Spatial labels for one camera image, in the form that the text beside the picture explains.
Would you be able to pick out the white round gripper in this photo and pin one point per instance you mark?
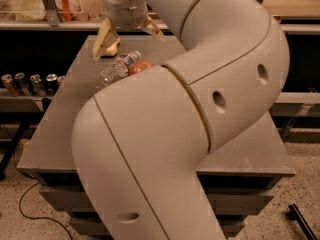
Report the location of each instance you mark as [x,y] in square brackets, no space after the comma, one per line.
[126,13]

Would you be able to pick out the red apple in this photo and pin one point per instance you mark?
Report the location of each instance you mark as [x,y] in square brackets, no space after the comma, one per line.
[139,66]

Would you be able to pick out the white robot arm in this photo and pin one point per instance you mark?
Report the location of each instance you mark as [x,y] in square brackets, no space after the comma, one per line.
[137,143]

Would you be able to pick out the yellow sponge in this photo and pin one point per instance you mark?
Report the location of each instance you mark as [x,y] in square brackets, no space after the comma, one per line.
[112,50]

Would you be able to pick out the clear plastic water bottle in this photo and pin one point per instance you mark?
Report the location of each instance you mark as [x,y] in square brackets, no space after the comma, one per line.
[116,71]

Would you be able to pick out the orange white bag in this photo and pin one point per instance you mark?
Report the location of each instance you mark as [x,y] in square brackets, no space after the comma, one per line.
[71,10]

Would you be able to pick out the red drink can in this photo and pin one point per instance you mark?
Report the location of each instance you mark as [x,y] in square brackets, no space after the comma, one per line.
[60,79]

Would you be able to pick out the dark drink can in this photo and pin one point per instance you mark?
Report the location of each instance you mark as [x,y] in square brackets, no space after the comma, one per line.
[51,80]

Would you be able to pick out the green drink can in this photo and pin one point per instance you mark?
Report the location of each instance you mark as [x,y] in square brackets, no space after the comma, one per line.
[38,84]

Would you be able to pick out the orange drink can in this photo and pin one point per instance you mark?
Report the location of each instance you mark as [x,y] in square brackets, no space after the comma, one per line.
[10,85]

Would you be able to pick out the black table leg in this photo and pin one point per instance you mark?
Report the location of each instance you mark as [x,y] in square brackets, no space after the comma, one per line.
[12,143]

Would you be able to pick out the upper grey drawer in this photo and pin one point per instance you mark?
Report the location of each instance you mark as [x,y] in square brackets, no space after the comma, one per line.
[223,201]

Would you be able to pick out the grey drawer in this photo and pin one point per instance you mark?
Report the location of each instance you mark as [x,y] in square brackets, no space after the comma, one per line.
[92,226]
[223,201]

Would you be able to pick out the grey drawer cabinet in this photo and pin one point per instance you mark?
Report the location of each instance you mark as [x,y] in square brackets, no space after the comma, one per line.
[255,159]

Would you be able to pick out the lower grey drawer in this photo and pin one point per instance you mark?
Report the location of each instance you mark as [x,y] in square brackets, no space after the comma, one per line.
[92,226]

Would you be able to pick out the black bar on floor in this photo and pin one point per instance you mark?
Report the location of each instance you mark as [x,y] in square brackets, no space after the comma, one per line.
[295,215]

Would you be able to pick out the left metal bracket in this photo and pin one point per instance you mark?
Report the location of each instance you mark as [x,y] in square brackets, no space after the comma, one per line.
[53,16]

